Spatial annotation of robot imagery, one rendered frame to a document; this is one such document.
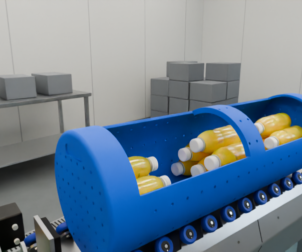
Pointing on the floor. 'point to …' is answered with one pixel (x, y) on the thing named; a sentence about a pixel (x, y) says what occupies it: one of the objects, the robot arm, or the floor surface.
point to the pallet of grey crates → (194, 87)
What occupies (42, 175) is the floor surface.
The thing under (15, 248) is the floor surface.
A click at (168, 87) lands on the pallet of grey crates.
